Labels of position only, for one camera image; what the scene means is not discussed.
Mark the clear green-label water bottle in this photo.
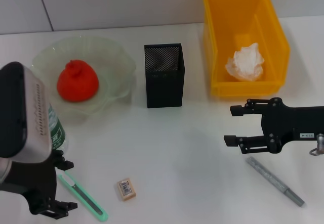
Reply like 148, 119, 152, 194
48, 102, 69, 156

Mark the white paper ball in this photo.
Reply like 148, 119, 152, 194
224, 42, 266, 82

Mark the translucent glass fruit plate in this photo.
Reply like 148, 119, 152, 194
31, 35, 138, 121

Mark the black mesh pen holder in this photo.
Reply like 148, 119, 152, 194
144, 42, 186, 109

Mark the grey glitter pen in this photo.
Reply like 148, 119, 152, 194
245, 156, 305, 206

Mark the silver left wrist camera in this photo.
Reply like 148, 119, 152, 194
0, 61, 54, 163

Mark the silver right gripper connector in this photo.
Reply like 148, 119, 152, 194
317, 133, 324, 156

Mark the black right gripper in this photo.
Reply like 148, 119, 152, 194
223, 97, 324, 155

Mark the beige eraser with barcode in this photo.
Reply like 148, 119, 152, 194
116, 179, 137, 201

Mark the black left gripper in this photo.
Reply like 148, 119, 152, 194
0, 150, 78, 220

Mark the orange fruit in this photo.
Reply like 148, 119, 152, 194
56, 60, 100, 103

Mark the yellow plastic bin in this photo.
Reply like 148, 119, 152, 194
201, 0, 291, 97

